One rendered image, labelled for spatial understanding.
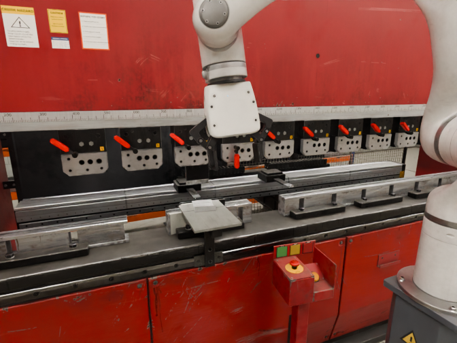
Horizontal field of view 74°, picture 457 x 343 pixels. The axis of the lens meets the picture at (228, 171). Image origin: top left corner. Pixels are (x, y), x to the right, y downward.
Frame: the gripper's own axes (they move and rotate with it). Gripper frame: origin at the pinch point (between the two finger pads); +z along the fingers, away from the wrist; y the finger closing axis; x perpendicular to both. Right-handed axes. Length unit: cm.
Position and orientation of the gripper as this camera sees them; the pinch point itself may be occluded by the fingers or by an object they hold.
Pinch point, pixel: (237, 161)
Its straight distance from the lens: 60.8
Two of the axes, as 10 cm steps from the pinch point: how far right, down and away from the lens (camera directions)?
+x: -2.7, -1.1, 9.6
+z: 1.4, 9.8, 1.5
